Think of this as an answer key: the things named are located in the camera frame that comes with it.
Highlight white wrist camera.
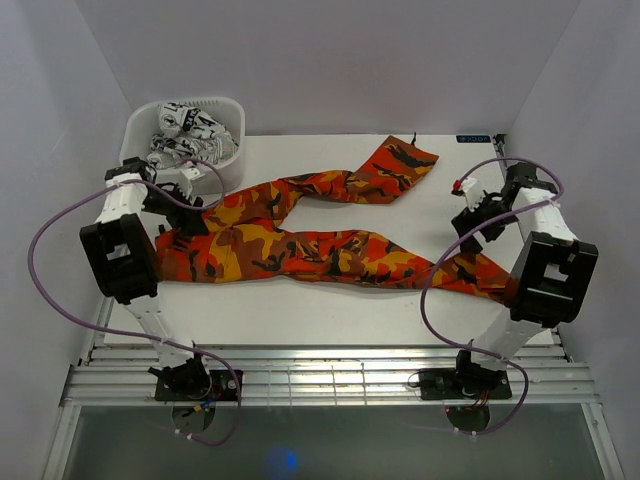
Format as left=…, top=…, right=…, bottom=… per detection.
left=179, top=167, right=206, bottom=196
left=452, top=177, right=487, bottom=212

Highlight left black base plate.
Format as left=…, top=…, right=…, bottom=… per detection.
left=153, top=369, right=244, bottom=402

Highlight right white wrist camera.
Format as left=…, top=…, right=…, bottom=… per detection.
left=452, top=177, right=487, bottom=212

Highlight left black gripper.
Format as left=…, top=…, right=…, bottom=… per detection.
left=140, top=181, right=209, bottom=237

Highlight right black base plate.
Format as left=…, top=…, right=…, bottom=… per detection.
left=418, top=368, right=512, bottom=400

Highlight orange camouflage trousers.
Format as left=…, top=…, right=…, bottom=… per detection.
left=155, top=136, right=508, bottom=302

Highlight black white printed garment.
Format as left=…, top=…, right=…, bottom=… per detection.
left=146, top=102, right=239, bottom=169

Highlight small black label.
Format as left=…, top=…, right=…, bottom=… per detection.
left=456, top=135, right=492, bottom=144

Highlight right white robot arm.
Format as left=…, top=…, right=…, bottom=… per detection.
left=451, top=162, right=599, bottom=397

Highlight aluminium rail frame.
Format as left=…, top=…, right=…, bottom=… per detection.
left=42, top=339, right=624, bottom=479

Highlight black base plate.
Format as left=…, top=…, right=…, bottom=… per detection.
left=153, top=369, right=244, bottom=402
left=418, top=368, right=512, bottom=400

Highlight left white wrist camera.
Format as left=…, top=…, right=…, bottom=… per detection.
left=179, top=167, right=206, bottom=196

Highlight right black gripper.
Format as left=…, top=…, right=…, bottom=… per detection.
left=452, top=189, right=520, bottom=254

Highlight white plastic basket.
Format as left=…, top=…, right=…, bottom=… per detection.
left=120, top=97, right=246, bottom=195

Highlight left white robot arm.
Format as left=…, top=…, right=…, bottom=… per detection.
left=79, top=157, right=212, bottom=400

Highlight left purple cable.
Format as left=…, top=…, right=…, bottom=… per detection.
left=27, top=158, right=244, bottom=447

